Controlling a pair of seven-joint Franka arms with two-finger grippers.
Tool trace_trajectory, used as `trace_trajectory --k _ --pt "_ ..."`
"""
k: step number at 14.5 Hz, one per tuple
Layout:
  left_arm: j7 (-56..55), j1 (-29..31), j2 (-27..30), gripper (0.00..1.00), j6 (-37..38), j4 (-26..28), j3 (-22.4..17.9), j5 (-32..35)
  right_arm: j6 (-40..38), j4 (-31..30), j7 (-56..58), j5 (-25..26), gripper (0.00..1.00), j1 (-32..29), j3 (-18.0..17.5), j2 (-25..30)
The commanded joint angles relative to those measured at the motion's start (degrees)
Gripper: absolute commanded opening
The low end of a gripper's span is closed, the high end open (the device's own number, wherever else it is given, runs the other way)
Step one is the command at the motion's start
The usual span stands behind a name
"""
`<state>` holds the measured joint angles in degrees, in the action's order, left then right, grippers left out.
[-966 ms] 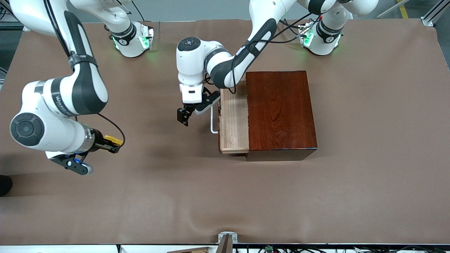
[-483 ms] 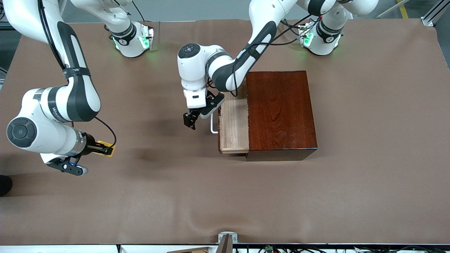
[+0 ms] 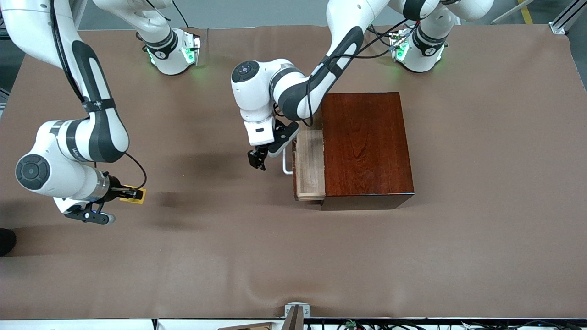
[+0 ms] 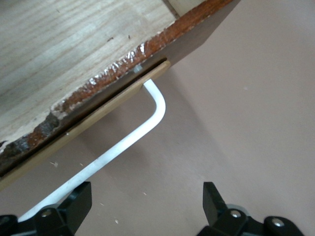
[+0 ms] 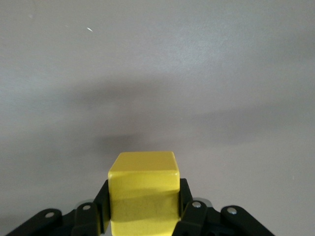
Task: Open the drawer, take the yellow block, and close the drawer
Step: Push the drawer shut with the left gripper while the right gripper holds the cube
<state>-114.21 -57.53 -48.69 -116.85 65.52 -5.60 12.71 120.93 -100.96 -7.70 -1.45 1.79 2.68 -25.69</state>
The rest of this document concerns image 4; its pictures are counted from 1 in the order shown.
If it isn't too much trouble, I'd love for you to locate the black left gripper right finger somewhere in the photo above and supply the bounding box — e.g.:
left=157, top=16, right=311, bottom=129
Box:
left=196, top=181, right=305, bottom=236

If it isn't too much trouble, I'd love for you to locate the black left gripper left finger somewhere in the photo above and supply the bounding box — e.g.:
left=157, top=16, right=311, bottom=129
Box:
left=0, top=181, right=93, bottom=236

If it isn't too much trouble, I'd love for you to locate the wooden drawer with white handle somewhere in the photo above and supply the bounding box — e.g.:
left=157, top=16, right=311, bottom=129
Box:
left=0, top=0, right=243, bottom=223

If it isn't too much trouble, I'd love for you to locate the brown table cover sheet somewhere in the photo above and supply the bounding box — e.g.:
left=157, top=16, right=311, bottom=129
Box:
left=0, top=0, right=315, bottom=236

